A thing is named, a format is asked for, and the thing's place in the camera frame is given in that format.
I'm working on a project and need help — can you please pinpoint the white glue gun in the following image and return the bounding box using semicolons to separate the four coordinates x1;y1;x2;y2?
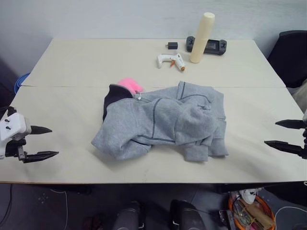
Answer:
156;53;187;73

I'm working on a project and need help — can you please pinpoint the grey zip hoodie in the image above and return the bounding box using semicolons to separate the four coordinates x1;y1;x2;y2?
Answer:
91;80;229;162

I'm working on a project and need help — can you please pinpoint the pink fluffy cloth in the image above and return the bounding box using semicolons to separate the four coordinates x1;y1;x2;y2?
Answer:
116;77;144;96

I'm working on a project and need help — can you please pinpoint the white floor cable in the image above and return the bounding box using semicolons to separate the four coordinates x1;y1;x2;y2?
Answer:
49;188;68;230
274;205;307;230

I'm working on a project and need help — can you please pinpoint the black chair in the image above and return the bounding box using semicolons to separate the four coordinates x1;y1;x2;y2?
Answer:
267;30;307;89

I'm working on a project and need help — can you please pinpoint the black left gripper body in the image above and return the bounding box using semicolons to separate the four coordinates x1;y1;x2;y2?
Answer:
4;138;27;164

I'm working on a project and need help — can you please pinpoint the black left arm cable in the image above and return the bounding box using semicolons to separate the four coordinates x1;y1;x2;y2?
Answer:
0;106;17;118

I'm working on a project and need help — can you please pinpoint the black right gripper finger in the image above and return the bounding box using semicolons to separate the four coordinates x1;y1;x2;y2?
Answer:
275;119;306;130
264;140;307;160

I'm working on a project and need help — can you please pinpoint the orange round basket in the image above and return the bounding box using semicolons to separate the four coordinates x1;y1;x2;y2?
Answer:
227;191;276;230

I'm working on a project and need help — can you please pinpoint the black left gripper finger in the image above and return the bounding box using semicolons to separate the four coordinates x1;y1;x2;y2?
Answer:
30;125;53;136
23;150;59;164

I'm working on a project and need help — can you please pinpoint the black handheld controller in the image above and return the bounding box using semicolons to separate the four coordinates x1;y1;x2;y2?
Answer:
185;35;228;57

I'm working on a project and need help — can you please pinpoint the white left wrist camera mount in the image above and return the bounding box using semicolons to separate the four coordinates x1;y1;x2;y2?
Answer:
0;112;32;160

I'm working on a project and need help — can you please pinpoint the tall cream cylinder bottle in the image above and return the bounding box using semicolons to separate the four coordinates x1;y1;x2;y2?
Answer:
189;12;216;64

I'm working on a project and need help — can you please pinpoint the dark rounded shape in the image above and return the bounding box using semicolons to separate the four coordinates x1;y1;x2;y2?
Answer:
112;200;145;230
169;198;213;230

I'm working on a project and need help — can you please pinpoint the white plastic tool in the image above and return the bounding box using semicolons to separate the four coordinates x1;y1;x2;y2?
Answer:
239;187;259;205

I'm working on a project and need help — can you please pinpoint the blue round container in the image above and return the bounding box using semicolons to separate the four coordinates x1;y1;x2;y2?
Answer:
14;72;31;94

